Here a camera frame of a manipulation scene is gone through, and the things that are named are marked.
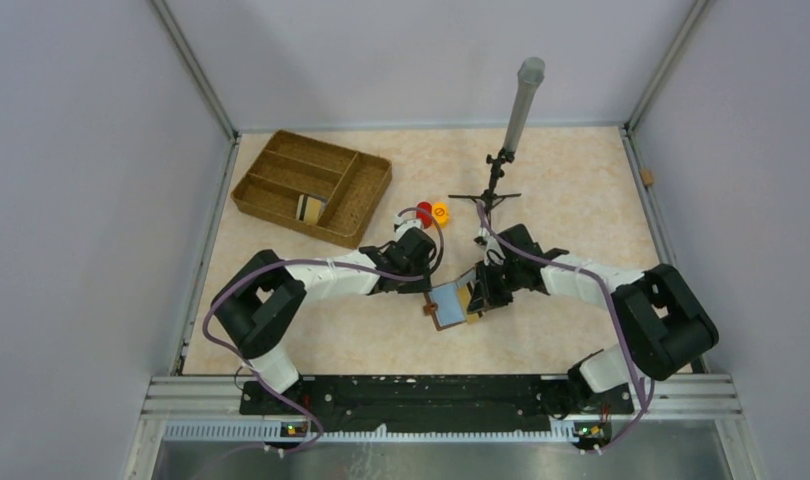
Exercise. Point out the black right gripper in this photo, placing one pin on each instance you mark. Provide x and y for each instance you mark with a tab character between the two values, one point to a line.
486	298

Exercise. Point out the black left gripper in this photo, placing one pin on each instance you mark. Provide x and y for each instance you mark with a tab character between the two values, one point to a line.
415	287

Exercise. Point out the gold card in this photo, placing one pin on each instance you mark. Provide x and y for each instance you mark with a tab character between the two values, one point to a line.
471	302
310	208

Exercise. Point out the brown leather card holder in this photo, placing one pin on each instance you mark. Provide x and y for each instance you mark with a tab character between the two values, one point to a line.
447	304

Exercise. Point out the woven brown divided tray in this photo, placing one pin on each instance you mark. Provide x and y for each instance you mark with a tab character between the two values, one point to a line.
290	164

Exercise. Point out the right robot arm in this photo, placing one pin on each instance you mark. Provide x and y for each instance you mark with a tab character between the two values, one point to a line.
660	324

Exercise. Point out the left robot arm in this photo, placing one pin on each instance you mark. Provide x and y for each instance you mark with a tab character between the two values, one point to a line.
258	305

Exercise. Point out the red cylinder button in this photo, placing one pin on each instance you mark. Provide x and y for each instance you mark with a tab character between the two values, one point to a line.
424	214

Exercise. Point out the orange cylinder button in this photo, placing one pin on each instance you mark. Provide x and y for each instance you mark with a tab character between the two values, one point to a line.
441	214

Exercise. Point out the black tripod stand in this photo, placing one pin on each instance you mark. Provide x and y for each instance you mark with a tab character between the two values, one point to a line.
489	198

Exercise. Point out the grey tube on stand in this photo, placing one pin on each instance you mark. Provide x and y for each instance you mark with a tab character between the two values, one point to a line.
529	78

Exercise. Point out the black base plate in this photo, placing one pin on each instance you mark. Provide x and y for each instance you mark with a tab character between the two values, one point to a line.
436	403

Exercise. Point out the small wooden wall block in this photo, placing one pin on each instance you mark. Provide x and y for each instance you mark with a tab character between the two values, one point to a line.
647	177

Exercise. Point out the aluminium frame rail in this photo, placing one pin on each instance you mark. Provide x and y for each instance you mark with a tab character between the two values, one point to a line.
206	408

